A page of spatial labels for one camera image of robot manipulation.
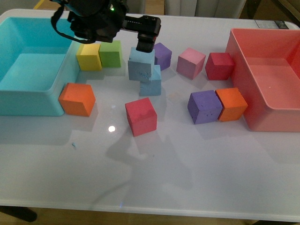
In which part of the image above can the light blue foam cube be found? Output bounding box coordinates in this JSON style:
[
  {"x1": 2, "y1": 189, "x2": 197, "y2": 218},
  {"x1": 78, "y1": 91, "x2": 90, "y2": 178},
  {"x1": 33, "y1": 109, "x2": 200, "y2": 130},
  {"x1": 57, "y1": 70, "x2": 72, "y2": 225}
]
[
  {"x1": 139, "y1": 65, "x2": 161, "y2": 97},
  {"x1": 127, "y1": 47, "x2": 155, "y2": 83}
]

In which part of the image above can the pink plastic bin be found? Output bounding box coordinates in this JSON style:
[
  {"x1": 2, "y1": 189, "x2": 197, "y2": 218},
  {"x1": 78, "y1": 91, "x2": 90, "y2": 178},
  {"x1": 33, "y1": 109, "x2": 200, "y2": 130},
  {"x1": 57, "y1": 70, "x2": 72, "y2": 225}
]
[{"x1": 225, "y1": 28, "x2": 300, "y2": 132}]

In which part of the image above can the cyan plastic bin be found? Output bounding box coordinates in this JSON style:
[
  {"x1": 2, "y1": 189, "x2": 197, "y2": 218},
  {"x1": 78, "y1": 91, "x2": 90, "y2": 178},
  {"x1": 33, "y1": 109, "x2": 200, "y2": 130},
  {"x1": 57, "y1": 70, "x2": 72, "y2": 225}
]
[{"x1": 0, "y1": 16, "x2": 80, "y2": 116}]

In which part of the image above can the purple foam cube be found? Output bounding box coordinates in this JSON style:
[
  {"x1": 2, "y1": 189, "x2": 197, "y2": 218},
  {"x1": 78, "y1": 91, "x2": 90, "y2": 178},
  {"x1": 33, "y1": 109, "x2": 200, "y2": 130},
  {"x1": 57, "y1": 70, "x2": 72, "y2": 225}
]
[
  {"x1": 154, "y1": 43, "x2": 172, "y2": 71},
  {"x1": 187, "y1": 90, "x2": 223, "y2": 124}
]

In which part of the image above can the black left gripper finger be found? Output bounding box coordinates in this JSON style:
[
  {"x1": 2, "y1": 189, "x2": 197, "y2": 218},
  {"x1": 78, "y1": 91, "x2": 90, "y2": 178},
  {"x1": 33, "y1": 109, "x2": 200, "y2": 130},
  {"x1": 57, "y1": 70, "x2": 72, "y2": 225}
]
[{"x1": 136, "y1": 33, "x2": 157, "y2": 53}]

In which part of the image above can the yellow foam cube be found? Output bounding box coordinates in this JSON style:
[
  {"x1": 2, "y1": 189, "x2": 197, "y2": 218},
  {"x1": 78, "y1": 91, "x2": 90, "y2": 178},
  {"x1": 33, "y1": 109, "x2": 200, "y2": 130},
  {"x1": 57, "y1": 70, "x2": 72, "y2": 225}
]
[{"x1": 76, "y1": 44, "x2": 102, "y2": 71}]

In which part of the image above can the orange foam cube right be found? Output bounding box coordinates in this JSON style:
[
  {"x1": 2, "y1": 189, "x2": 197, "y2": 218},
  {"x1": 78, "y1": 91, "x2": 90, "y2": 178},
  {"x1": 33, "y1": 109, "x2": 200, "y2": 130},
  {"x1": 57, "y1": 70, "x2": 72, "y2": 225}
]
[{"x1": 215, "y1": 88, "x2": 248, "y2": 122}]

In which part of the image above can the dark red foam cube far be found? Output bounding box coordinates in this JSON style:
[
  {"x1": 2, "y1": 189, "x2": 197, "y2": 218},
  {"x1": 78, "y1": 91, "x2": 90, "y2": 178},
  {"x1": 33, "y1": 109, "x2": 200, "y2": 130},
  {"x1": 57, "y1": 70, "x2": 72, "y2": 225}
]
[{"x1": 205, "y1": 52, "x2": 235, "y2": 81}]

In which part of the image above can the green foam cube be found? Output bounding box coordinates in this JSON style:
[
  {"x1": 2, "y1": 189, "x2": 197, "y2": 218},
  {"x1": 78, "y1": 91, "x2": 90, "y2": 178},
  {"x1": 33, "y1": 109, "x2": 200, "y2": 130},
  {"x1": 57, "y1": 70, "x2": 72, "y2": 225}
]
[{"x1": 99, "y1": 40, "x2": 122, "y2": 68}]

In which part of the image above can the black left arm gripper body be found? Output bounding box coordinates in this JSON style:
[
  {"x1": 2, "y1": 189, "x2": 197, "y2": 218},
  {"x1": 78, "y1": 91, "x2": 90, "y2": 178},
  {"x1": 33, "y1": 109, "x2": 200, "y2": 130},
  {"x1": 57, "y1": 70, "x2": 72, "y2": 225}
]
[{"x1": 121, "y1": 15, "x2": 161, "y2": 36}]

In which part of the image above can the black cable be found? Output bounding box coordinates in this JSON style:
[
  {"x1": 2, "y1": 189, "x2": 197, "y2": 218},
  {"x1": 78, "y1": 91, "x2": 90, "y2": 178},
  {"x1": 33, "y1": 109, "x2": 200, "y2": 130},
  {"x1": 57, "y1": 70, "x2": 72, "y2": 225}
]
[{"x1": 50, "y1": 3, "x2": 96, "y2": 45}]

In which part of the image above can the purple foam cube far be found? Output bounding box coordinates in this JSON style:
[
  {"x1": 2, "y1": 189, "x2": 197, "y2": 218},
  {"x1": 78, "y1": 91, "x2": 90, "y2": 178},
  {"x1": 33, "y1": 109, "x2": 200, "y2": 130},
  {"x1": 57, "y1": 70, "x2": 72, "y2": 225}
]
[{"x1": 154, "y1": 43, "x2": 172, "y2": 71}]

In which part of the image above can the red foam cube near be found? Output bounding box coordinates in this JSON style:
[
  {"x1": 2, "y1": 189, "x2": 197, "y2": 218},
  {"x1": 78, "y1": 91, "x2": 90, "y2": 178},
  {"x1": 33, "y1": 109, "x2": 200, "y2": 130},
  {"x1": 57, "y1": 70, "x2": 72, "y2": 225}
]
[{"x1": 125, "y1": 97, "x2": 158, "y2": 137}]

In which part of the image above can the pink foam cube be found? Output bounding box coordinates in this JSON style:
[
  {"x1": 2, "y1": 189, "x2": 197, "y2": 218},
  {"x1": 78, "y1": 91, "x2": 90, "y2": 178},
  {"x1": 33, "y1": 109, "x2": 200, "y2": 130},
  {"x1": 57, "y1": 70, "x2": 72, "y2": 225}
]
[{"x1": 176, "y1": 48, "x2": 206, "y2": 80}]

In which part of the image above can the purple foam cube near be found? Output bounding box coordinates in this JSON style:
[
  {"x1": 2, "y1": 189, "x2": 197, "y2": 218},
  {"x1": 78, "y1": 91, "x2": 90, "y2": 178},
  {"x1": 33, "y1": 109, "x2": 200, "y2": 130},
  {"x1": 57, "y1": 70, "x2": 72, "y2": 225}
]
[{"x1": 187, "y1": 90, "x2": 223, "y2": 124}]

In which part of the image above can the orange foam cube near bin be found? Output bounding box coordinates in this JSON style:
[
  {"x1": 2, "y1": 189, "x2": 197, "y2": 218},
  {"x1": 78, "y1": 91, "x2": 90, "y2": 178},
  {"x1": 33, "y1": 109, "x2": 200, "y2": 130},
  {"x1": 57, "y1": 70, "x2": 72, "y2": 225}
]
[{"x1": 58, "y1": 82, "x2": 96, "y2": 117}]

